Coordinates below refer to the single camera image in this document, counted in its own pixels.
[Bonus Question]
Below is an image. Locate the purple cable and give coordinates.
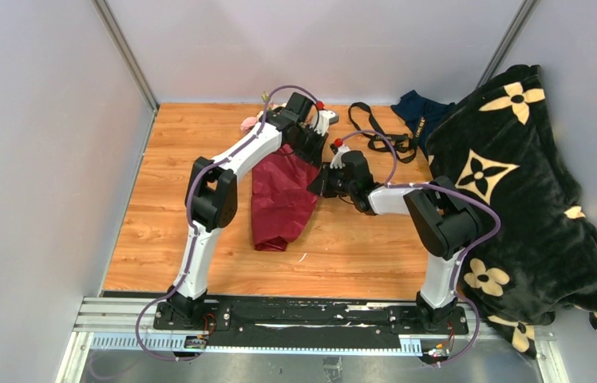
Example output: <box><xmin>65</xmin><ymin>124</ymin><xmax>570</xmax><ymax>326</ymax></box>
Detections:
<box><xmin>332</xmin><ymin>129</ymin><xmax>503</xmax><ymax>365</ymax></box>
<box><xmin>135</xmin><ymin>85</ymin><xmax>326</xmax><ymax>364</ymax></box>

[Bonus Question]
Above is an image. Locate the dark red wrapping paper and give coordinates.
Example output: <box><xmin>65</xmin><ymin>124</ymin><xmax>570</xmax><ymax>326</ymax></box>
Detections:
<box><xmin>251</xmin><ymin>144</ymin><xmax>319</xmax><ymax>251</ymax></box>

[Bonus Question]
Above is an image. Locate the aluminium rail frame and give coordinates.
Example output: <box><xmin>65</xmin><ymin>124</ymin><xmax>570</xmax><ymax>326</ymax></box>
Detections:
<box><xmin>57</xmin><ymin>294</ymin><xmax>569</xmax><ymax>382</ymax></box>

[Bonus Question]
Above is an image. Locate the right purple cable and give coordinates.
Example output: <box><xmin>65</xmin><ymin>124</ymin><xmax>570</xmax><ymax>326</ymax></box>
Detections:
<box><xmin>332</xmin><ymin>129</ymin><xmax>503</xmax><ymax>365</ymax></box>

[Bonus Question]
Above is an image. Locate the dark blue cloth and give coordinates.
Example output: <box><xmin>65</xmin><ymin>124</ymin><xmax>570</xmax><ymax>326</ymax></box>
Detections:
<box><xmin>390</xmin><ymin>90</ymin><xmax>456</xmax><ymax>158</ymax></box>

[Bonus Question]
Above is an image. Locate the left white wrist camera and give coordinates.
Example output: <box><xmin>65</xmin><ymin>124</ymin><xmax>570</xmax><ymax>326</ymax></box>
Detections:
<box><xmin>310</xmin><ymin>109</ymin><xmax>339</xmax><ymax>136</ymax></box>

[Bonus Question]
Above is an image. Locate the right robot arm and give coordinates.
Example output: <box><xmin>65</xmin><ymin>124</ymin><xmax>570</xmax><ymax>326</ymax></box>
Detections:
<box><xmin>307</xmin><ymin>151</ymin><xmax>482</xmax><ymax>334</ymax></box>

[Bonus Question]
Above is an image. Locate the black strap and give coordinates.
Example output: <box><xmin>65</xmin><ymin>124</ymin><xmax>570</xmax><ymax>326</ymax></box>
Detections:
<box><xmin>348</xmin><ymin>101</ymin><xmax>426</xmax><ymax>165</ymax></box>

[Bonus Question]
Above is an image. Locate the black blanket with cream flowers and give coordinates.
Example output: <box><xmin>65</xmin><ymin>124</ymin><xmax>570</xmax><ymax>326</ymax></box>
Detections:
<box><xmin>425</xmin><ymin>65</ymin><xmax>597</xmax><ymax>358</ymax></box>

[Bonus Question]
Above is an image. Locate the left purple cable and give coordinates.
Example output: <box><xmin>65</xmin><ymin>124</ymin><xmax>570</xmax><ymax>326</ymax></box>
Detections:
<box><xmin>135</xmin><ymin>85</ymin><xmax>326</xmax><ymax>364</ymax></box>

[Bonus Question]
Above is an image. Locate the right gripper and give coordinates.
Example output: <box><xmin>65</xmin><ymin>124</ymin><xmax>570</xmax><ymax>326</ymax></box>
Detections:
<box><xmin>307</xmin><ymin>161</ymin><xmax>357</xmax><ymax>198</ymax></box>

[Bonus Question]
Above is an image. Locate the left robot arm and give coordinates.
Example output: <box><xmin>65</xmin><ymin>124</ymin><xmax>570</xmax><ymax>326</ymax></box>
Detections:
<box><xmin>156</xmin><ymin>93</ymin><xmax>338</xmax><ymax>330</ymax></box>

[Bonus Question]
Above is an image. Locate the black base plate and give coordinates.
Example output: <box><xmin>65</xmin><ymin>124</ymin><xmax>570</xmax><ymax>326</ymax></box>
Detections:
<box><xmin>153</xmin><ymin>295</ymin><xmax>469</xmax><ymax>351</ymax></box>

